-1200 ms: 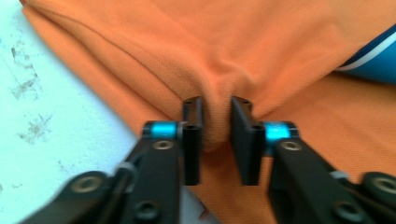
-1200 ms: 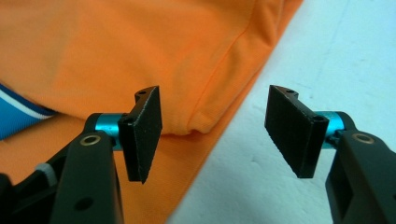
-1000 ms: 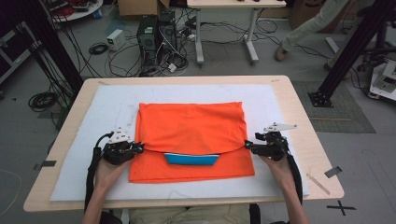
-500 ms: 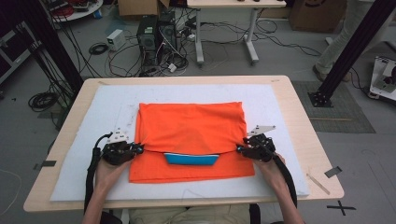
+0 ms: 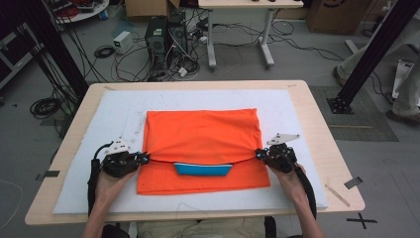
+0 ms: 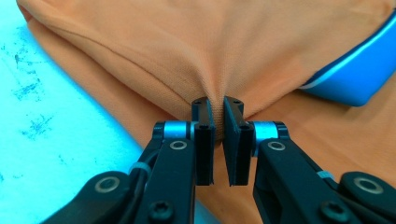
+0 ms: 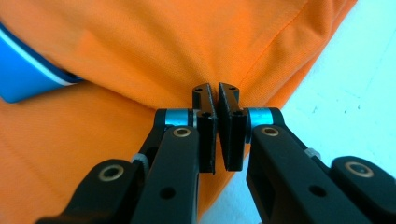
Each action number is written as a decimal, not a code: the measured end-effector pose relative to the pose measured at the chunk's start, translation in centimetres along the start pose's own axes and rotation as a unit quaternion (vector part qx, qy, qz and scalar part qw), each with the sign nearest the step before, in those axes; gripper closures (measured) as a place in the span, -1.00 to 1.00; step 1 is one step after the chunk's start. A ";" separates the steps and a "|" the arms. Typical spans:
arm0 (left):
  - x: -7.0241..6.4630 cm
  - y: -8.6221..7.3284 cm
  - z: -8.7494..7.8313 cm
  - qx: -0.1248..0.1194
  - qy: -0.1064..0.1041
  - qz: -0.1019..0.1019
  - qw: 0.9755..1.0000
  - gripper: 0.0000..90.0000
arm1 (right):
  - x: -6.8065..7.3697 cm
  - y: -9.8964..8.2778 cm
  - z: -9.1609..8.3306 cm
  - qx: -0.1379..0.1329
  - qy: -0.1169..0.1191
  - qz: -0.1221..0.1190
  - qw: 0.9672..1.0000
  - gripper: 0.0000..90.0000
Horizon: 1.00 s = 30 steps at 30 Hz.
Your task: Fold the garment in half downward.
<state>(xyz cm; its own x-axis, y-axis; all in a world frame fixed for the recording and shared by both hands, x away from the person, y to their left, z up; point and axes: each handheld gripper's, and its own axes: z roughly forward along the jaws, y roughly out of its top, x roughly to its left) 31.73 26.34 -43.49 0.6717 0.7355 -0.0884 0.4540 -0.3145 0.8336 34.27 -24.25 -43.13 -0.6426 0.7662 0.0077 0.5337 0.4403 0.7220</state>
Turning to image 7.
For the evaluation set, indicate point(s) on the white foam mat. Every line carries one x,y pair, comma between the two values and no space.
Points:
358,93

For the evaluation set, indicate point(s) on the orange polo shirt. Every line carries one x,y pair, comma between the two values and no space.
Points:
155,46

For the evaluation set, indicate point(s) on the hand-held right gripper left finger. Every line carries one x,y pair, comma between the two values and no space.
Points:
180,161

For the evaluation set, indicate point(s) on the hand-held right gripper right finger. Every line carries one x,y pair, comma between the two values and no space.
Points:
280,174

